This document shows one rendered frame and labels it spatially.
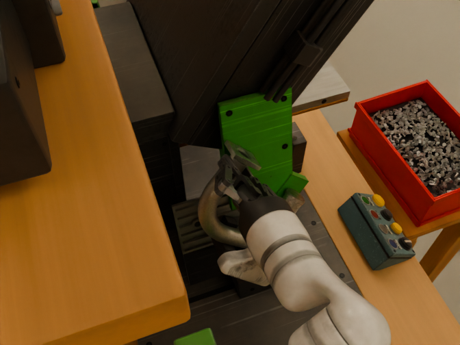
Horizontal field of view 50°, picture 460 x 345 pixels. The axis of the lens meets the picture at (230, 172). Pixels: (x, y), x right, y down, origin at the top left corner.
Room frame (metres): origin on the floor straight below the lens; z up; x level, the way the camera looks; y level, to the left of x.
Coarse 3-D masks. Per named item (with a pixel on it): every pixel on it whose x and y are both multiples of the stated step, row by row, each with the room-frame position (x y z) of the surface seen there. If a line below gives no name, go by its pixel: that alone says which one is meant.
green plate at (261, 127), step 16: (256, 96) 0.51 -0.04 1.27; (272, 96) 0.52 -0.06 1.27; (288, 96) 0.52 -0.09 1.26; (224, 112) 0.49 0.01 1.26; (240, 112) 0.50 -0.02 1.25; (256, 112) 0.50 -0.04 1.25; (272, 112) 0.51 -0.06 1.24; (288, 112) 0.52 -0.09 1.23; (224, 128) 0.48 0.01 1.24; (240, 128) 0.49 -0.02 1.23; (256, 128) 0.49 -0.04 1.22; (272, 128) 0.50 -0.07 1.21; (288, 128) 0.51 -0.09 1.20; (224, 144) 0.47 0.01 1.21; (240, 144) 0.48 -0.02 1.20; (256, 144) 0.49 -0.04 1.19; (272, 144) 0.49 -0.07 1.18; (288, 144) 0.50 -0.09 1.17; (272, 160) 0.49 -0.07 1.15; (288, 160) 0.49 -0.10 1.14; (256, 176) 0.47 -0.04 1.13; (272, 176) 0.48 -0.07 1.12; (288, 176) 0.48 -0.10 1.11
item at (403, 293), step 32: (320, 128) 0.78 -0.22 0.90; (320, 160) 0.68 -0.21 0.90; (352, 160) 0.68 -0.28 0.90; (320, 192) 0.59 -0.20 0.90; (352, 192) 0.59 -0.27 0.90; (352, 256) 0.44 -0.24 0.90; (384, 288) 0.37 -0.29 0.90; (416, 288) 0.37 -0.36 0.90; (416, 320) 0.31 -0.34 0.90; (448, 320) 0.31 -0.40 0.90
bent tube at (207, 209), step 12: (228, 144) 0.46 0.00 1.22; (240, 156) 0.44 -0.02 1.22; (252, 156) 0.46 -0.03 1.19; (240, 168) 0.44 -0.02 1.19; (204, 192) 0.42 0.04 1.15; (204, 204) 0.41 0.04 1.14; (216, 204) 0.41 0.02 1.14; (204, 216) 0.40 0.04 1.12; (216, 216) 0.41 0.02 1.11; (204, 228) 0.39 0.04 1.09; (216, 228) 0.40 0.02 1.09; (228, 228) 0.41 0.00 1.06; (216, 240) 0.39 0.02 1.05; (228, 240) 0.39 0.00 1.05; (240, 240) 0.40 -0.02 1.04
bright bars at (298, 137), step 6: (294, 126) 0.69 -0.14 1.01; (294, 132) 0.67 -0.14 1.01; (300, 132) 0.67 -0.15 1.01; (294, 138) 0.65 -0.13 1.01; (300, 138) 0.65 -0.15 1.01; (294, 144) 0.64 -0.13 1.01; (300, 144) 0.64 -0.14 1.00; (306, 144) 0.65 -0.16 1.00; (294, 150) 0.64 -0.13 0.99; (300, 150) 0.64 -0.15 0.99; (294, 156) 0.64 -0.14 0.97; (300, 156) 0.64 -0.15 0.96; (294, 162) 0.64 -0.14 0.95; (300, 162) 0.64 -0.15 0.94; (294, 168) 0.64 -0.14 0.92; (300, 168) 0.64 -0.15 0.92
